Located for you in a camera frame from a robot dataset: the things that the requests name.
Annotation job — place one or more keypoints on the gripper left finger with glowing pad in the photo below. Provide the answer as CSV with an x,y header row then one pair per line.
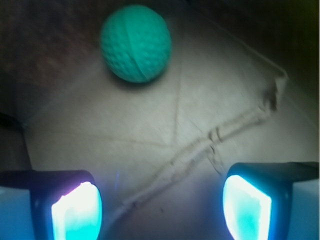
x,y
49,205

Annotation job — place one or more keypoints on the brown paper bag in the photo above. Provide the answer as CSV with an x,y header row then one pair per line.
x,y
242,85

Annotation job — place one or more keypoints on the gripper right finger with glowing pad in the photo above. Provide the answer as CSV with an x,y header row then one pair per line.
x,y
272,201

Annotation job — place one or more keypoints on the green dimpled ball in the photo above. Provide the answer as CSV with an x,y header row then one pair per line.
x,y
136,43

